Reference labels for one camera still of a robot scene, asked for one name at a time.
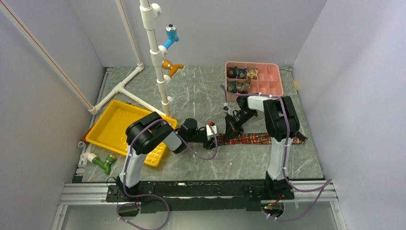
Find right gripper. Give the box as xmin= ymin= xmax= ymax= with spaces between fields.
xmin=224 ymin=110 xmax=256 ymax=143

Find multicolour patterned necktie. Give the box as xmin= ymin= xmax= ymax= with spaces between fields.
xmin=217 ymin=132 xmax=308 ymax=146

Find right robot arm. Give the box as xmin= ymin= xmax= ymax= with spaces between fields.
xmin=224 ymin=95 xmax=300 ymax=199

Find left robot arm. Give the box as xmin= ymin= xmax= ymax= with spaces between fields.
xmin=116 ymin=112 xmax=219 ymax=201

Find blue dotted rolled tie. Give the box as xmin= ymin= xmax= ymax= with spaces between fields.
xmin=226 ymin=81 xmax=237 ymax=93

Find brown patterned rolled tie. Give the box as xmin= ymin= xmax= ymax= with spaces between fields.
xmin=236 ymin=80 xmax=250 ymax=94

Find dark rolled tie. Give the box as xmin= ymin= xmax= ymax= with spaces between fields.
xmin=226 ymin=67 xmax=237 ymax=79

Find gold floral rolled tie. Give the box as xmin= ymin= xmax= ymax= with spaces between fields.
xmin=247 ymin=69 xmax=258 ymax=80

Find pink divided organizer box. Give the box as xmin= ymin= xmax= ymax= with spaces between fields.
xmin=225 ymin=61 xmax=284 ymax=102

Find orange plastic faucet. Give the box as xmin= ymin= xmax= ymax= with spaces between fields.
xmin=162 ymin=59 xmax=184 ymax=78

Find yellow plastic tray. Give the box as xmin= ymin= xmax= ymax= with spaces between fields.
xmin=85 ymin=100 xmax=178 ymax=167

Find green plastic faucet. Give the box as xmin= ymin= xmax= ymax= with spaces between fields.
xmin=91 ymin=154 xmax=117 ymax=175

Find blue plastic faucet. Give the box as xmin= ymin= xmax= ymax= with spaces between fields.
xmin=163 ymin=24 xmax=179 ymax=50

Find white PVC pipe stand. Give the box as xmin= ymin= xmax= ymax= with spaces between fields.
xmin=95 ymin=0 xmax=173 ymax=117

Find white pipe with red stripe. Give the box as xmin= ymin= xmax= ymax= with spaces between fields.
xmin=0 ymin=0 xmax=98 ymax=115

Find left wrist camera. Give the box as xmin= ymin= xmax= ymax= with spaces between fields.
xmin=206 ymin=125 xmax=218 ymax=138

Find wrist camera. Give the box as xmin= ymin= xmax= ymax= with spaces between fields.
xmin=223 ymin=102 xmax=229 ymax=114
xmin=206 ymin=125 xmax=218 ymax=138

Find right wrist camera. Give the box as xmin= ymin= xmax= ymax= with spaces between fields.
xmin=223 ymin=102 xmax=229 ymax=114

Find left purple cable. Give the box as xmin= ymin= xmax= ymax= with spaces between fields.
xmin=116 ymin=119 xmax=220 ymax=230

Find purple cable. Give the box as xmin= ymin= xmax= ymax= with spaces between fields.
xmin=220 ymin=83 xmax=333 ymax=222
xmin=116 ymin=119 xmax=220 ymax=230

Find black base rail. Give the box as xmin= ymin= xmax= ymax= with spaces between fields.
xmin=106 ymin=179 xmax=294 ymax=214

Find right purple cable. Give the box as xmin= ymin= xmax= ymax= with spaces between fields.
xmin=220 ymin=83 xmax=333 ymax=222

